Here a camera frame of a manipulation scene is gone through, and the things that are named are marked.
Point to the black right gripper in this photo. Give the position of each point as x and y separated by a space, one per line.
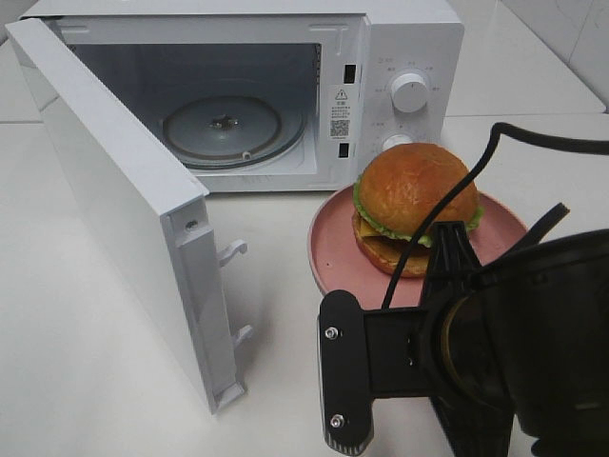
521 340

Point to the burger with lettuce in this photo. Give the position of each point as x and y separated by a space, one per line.
395 193

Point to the pink round plate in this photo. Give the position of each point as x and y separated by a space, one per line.
337 262

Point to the white microwave door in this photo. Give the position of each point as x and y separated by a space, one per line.
146 209

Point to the white lower microwave knob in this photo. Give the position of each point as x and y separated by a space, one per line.
396 140

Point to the white microwave knob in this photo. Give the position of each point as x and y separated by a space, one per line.
396 140
409 92

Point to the white upper microwave knob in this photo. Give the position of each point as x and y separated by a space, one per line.
409 92

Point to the white microwave oven body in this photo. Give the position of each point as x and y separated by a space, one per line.
332 60

